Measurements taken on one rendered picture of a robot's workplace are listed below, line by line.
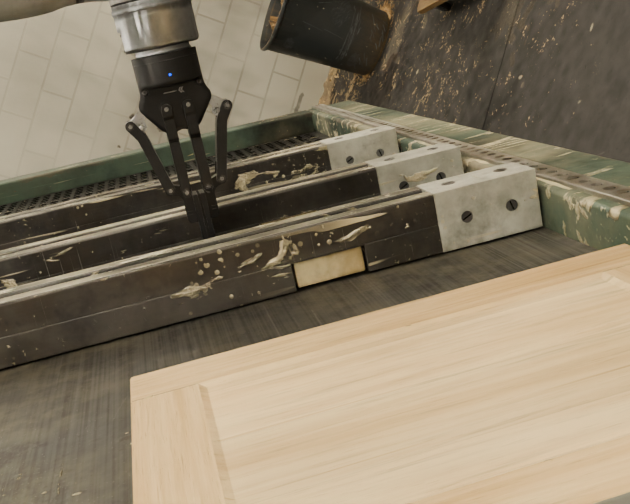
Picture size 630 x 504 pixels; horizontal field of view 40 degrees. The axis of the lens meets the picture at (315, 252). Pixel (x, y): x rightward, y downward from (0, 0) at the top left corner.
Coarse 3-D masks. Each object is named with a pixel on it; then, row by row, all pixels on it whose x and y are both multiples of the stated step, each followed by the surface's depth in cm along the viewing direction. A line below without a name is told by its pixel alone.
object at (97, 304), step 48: (432, 192) 98; (480, 192) 98; (528, 192) 99; (240, 240) 95; (288, 240) 95; (336, 240) 96; (384, 240) 97; (432, 240) 98; (480, 240) 99; (48, 288) 92; (96, 288) 91; (144, 288) 93; (192, 288) 94; (240, 288) 95; (288, 288) 96; (0, 336) 90; (48, 336) 91; (96, 336) 93
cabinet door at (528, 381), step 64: (576, 256) 83; (384, 320) 78; (448, 320) 75; (512, 320) 72; (576, 320) 70; (192, 384) 72; (256, 384) 70; (320, 384) 68; (384, 384) 66; (448, 384) 63; (512, 384) 61; (576, 384) 59; (192, 448) 61; (256, 448) 60; (320, 448) 58; (384, 448) 56; (448, 448) 55; (512, 448) 53; (576, 448) 52
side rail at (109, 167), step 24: (264, 120) 222; (288, 120) 218; (312, 120) 220; (168, 144) 215; (240, 144) 217; (72, 168) 210; (96, 168) 211; (120, 168) 212; (144, 168) 214; (0, 192) 208; (24, 192) 209; (48, 192) 210
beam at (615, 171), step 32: (320, 128) 215; (352, 128) 182; (416, 128) 159; (448, 128) 152; (544, 160) 112; (576, 160) 108; (608, 160) 105; (544, 192) 99; (576, 192) 94; (544, 224) 101; (576, 224) 93; (608, 224) 87
